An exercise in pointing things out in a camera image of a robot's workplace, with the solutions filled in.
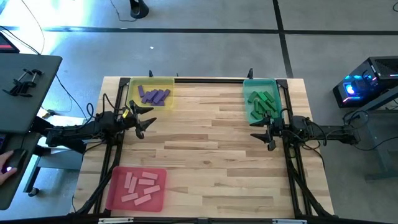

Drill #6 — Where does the pink-red plastic bin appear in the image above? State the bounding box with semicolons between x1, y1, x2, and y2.
104;166;168;213

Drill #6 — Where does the black desk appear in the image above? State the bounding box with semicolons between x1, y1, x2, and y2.
0;53;88;212

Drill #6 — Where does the black lit computer case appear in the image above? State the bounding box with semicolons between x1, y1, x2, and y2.
331;55;398;109

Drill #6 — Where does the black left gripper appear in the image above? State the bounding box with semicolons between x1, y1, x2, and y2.
119;100;157;140

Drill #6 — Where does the black device with red strip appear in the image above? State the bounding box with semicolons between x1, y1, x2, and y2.
0;32;20;54

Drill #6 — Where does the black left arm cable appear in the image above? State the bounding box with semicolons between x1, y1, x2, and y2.
86;92;116;121

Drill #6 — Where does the black computer mouse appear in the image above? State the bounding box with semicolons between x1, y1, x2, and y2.
2;148;28;175

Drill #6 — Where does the black metal table frame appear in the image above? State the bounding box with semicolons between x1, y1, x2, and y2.
70;67;335;220

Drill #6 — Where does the black clamp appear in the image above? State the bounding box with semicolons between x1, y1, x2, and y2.
1;68;32;96
15;68;44;98

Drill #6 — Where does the grey metal stand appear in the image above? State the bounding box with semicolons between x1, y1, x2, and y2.
341;85;398;183

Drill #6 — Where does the silver metal bracket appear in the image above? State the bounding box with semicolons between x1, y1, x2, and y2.
98;217;134;224
272;218;307;224

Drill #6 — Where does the yellow translucent plastic bin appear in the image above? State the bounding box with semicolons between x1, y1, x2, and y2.
126;77;176;112

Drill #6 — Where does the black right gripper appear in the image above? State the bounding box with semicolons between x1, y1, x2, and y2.
249;116;285;152

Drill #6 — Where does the black round stand base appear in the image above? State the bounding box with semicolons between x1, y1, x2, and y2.
129;0;150;19

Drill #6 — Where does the teal translucent plastic bin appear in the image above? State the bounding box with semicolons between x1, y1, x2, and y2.
242;77;285;124

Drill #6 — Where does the person's hand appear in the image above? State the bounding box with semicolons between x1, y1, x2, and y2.
0;150;20;187

